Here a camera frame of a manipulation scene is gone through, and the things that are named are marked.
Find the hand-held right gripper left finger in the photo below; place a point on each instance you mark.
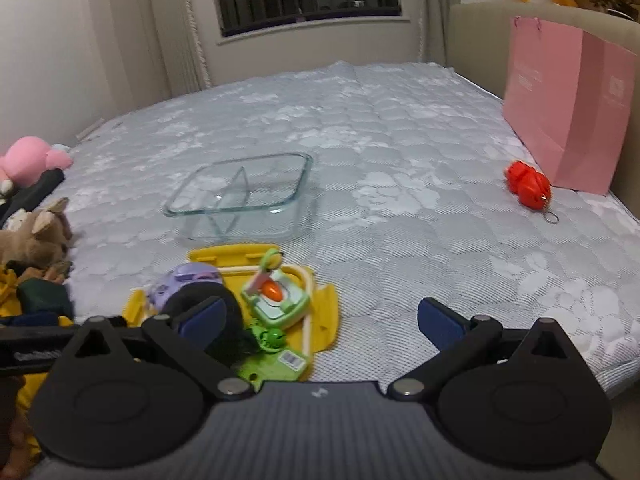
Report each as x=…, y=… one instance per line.
x=202, y=317

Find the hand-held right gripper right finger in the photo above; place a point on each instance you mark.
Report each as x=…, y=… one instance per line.
x=440, y=322

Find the black plush toy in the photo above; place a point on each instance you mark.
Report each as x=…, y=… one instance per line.
x=235, y=320

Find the purple plastic case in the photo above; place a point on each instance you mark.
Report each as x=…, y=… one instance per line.
x=185, y=277

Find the green carrot toy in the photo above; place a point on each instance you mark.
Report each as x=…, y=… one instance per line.
x=277, y=307

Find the yellow container lid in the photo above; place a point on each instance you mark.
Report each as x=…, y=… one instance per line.
x=322, y=320

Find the divided clear glass container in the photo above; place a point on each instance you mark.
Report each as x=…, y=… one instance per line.
x=200, y=200

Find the person's left forearm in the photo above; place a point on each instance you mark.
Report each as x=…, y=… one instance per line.
x=12, y=440

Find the another person's forearm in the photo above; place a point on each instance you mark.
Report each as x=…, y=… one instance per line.
x=45, y=297

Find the yellow cloth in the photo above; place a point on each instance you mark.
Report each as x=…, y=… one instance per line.
x=7, y=292

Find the small green round toy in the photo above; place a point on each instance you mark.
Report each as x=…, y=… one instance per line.
x=272, y=337

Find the green packet with white label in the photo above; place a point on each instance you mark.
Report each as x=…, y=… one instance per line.
x=270, y=367

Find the brown plush toy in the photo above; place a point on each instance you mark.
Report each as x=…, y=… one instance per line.
x=30, y=242

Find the quilted grey mattress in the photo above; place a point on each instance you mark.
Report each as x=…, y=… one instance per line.
x=400, y=210

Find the white spotted cloth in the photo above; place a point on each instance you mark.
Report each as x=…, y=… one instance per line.
x=17, y=220

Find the black cloth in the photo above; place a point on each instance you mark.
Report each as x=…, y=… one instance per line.
x=35, y=187

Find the pink plush toy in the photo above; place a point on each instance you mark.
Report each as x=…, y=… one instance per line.
x=25, y=157

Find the pink paper bag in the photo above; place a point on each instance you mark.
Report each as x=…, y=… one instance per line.
x=565, y=110

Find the beige bed headboard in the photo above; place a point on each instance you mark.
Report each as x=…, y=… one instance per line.
x=480, y=50

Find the beige curtain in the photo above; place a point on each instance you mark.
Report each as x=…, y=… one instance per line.
x=175, y=25
x=437, y=10

